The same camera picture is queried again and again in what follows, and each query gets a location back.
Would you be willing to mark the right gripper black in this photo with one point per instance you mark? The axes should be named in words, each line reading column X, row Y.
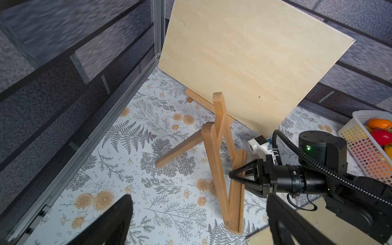
column 262, row 178

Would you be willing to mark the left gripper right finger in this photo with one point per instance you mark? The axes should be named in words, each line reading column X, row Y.
column 288, row 227

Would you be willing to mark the white plastic basket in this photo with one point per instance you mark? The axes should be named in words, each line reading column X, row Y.
column 369, row 155

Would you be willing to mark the orange fruit top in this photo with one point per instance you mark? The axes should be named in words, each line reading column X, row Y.
column 375, row 123

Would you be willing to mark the left aluminium frame post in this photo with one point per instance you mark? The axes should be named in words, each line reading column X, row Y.
column 159, row 25

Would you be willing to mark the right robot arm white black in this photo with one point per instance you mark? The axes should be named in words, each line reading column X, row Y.
column 317, row 165

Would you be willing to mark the yellow banana bunch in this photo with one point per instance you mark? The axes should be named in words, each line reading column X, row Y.
column 388, row 150

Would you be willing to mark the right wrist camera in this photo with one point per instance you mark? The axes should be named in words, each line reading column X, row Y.
column 261, row 147

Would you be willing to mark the plywood board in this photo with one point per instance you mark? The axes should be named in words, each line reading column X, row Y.
column 264, row 56
column 334, row 228

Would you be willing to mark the wooden easel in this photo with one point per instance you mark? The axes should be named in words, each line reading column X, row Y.
column 211, row 135
column 202, row 102

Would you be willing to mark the red apple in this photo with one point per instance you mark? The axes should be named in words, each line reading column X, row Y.
column 382, row 136

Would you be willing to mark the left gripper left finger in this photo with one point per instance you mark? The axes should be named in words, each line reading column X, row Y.
column 111, row 228

